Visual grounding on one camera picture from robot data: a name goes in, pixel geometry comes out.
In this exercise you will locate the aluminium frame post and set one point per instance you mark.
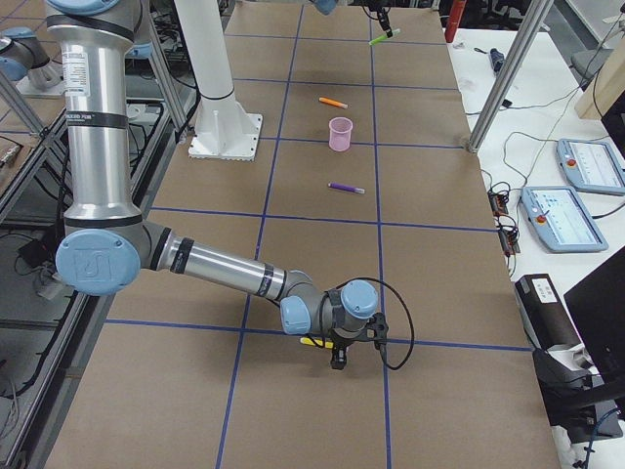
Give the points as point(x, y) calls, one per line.
point(536, 13)

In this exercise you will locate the purple highlighter pen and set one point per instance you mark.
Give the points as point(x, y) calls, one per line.
point(346, 188)

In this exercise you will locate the orange highlighter pen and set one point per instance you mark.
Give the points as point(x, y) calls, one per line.
point(332, 103)

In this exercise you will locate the green highlighter pen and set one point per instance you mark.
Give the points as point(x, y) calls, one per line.
point(385, 36)

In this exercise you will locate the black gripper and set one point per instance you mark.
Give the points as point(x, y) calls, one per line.
point(341, 345)

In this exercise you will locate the yellow highlighter pen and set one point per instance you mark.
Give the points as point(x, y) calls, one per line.
point(312, 341)

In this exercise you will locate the pink mesh pen holder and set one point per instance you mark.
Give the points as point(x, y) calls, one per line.
point(340, 131)

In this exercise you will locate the white camera pole base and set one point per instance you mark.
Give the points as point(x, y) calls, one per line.
point(222, 127)

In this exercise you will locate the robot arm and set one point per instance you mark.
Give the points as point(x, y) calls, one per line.
point(108, 241)

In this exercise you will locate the red bottle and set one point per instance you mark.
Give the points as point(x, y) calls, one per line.
point(454, 19)

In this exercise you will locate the teach pendant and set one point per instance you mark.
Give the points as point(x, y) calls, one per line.
point(561, 220)
point(591, 166)

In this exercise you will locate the teach pendant far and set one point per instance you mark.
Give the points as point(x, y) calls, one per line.
point(591, 166)

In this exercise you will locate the teach pendant near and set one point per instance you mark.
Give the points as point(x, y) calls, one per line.
point(561, 220)

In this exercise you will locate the black cardboard box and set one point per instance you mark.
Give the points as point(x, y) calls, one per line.
point(544, 317)

